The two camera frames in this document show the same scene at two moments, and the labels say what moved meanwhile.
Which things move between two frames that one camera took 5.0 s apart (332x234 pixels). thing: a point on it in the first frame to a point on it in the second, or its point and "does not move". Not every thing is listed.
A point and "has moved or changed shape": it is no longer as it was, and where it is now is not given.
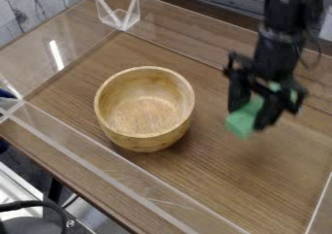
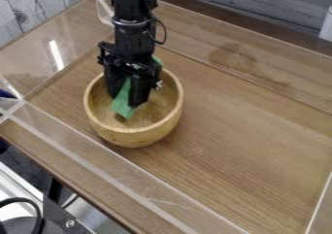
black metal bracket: (52, 219) does not move
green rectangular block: (240, 121) to (120, 106)
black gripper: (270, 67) to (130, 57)
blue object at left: (7, 94) does not move
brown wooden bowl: (144, 106) has moved or changed shape
